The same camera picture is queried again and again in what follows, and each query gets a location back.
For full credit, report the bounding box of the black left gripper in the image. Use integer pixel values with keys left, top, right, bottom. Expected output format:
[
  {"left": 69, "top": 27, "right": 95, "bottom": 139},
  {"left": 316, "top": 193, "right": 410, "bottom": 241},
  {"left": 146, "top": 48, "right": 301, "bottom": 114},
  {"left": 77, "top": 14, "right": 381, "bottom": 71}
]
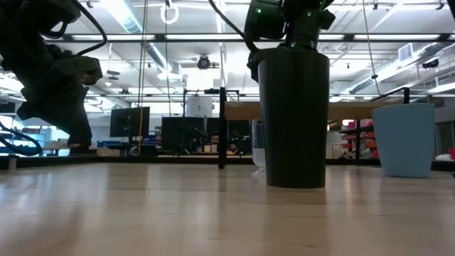
[{"left": 16, "top": 83, "right": 94, "bottom": 156}]

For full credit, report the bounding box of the tall black cup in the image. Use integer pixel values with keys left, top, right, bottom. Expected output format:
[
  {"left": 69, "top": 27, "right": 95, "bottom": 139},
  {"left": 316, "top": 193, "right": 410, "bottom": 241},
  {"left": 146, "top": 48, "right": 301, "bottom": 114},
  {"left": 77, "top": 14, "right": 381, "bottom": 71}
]
[{"left": 257, "top": 51, "right": 331, "bottom": 189}]

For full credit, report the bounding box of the clear plastic cup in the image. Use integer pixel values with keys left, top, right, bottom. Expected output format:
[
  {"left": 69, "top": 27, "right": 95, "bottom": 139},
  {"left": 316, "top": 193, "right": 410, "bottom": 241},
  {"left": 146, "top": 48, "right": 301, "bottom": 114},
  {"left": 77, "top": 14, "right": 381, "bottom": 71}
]
[{"left": 251, "top": 119, "right": 267, "bottom": 174}]

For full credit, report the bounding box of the black computer monitor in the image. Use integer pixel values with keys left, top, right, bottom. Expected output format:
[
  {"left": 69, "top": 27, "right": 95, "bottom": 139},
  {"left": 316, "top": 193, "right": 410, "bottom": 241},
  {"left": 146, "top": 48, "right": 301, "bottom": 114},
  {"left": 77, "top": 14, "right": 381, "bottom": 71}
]
[{"left": 109, "top": 106, "right": 151, "bottom": 139}]

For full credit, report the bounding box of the wide dark screen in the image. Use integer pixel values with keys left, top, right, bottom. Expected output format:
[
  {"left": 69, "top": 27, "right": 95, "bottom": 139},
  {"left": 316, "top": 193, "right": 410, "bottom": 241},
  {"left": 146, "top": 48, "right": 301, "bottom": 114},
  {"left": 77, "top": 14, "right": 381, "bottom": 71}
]
[{"left": 161, "top": 116, "right": 252, "bottom": 156}]

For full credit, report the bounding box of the red storage shelving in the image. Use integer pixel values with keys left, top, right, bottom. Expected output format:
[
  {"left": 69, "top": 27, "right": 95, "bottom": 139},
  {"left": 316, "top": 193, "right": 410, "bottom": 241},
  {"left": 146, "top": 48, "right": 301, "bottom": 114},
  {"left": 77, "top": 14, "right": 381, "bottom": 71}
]
[{"left": 339, "top": 119, "right": 380, "bottom": 160}]

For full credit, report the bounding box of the person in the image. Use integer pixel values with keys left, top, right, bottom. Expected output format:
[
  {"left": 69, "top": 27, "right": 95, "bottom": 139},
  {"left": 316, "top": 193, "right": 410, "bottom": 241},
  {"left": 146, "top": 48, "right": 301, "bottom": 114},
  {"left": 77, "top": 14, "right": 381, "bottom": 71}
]
[{"left": 208, "top": 131, "right": 238, "bottom": 154}]

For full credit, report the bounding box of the light blue cup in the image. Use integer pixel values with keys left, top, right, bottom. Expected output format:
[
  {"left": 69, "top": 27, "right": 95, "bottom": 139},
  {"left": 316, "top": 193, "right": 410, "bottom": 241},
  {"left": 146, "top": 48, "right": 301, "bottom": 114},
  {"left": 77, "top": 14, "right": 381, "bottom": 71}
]
[{"left": 371, "top": 102, "right": 437, "bottom": 179}]

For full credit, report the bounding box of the dark blue cable loop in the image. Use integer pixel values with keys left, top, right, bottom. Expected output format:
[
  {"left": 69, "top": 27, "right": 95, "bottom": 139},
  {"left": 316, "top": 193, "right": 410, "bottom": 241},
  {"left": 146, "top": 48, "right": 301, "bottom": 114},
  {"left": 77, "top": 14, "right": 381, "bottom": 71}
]
[{"left": 0, "top": 122, "right": 43, "bottom": 158}]

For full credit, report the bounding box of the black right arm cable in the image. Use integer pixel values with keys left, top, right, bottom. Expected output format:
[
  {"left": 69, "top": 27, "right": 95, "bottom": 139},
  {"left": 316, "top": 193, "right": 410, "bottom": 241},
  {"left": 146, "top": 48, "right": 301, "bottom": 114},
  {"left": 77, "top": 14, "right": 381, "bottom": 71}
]
[{"left": 207, "top": 0, "right": 259, "bottom": 53}]

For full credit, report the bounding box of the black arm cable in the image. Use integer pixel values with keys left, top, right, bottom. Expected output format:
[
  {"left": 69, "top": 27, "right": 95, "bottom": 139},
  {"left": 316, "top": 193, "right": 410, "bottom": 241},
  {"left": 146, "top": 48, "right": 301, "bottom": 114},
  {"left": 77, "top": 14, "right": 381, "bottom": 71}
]
[
  {"left": 207, "top": 0, "right": 259, "bottom": 53},
  {"left": 69, "top": 0, "right": 109, "bottom": 57}
]

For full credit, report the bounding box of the yellow cable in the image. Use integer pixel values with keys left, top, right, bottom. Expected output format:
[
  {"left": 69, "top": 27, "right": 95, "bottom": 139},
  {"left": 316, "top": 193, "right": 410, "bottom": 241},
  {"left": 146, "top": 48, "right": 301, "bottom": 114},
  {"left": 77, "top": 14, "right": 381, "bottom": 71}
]
[{"left": 136, "top": 0, "right": 149, "bottom": 156}]

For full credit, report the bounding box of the black ceiling camera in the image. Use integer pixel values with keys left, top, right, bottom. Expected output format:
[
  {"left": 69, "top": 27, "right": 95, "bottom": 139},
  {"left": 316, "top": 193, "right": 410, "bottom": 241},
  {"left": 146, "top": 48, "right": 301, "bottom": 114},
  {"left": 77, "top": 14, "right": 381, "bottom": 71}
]
[{"left": 196, "top": 54, "right": 212, "bottom": 70}]

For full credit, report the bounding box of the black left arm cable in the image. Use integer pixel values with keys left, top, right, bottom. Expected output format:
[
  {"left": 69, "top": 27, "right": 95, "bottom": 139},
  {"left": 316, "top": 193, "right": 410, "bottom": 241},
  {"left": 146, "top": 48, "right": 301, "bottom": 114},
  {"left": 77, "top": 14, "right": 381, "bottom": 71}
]
[{"left": 69, "top": 0, "right": 109, "bottom": 57}]

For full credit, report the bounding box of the silver ceiling duct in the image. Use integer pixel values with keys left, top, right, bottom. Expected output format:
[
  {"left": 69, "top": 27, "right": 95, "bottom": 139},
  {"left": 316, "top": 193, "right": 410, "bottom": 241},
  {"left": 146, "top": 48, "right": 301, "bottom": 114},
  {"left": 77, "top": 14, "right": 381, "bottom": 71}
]
[{"left": 106, "top": 0, "right": 173, "bottom": 74}]

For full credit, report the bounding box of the white hanging ring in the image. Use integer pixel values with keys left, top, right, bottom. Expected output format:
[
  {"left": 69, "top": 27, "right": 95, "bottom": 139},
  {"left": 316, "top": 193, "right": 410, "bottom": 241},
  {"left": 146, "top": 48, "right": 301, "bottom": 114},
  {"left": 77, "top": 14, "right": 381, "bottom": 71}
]
[{"left": 159, "top": 2, "right": 181, "bottom": 26}]

